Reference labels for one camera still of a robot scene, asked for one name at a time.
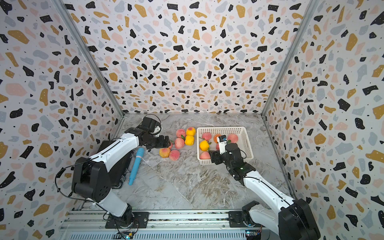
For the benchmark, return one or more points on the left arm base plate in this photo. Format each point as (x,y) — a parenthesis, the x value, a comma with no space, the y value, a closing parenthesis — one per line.
(131,220)

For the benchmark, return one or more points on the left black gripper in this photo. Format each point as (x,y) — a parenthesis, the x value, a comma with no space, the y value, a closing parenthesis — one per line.
(161,143)

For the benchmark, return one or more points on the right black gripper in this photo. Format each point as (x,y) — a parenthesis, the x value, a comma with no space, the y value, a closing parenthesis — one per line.
(216,155)

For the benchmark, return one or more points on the right aluminium corner post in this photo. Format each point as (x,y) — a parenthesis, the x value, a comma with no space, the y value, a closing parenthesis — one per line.
(294,47)

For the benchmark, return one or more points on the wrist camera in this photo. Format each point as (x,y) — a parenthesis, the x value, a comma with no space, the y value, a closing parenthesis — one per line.
(222,144)
(152,126)

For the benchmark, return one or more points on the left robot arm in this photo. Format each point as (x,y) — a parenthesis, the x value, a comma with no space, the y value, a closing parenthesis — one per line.
(91,178)

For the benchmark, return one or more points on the blue cylindrical tube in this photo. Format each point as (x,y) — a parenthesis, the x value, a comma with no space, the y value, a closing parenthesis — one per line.
(139,156)

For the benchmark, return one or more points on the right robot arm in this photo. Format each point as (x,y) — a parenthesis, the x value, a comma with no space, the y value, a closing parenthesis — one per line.
(290,219)

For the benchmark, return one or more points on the yellow pink peach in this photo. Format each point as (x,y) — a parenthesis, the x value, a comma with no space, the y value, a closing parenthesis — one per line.
(164,152)

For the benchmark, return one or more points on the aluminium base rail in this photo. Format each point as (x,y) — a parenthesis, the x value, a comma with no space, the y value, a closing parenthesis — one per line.
(164,225)

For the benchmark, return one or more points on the black case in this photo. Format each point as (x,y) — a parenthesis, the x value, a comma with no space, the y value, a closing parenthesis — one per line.
(117,168)

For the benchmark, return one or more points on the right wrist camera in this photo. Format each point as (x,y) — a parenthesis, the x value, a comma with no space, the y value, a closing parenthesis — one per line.
(222,144)

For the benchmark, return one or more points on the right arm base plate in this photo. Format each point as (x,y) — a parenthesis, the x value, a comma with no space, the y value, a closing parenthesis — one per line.
(237,219)

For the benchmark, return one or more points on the yellow peach back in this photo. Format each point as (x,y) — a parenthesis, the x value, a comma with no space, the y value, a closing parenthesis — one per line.
(190,131)

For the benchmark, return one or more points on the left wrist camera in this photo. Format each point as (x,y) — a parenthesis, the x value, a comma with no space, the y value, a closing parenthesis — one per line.
(152,126)

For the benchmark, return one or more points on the orange red lone peach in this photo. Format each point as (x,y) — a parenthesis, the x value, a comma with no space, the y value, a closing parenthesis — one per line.
(216,138)

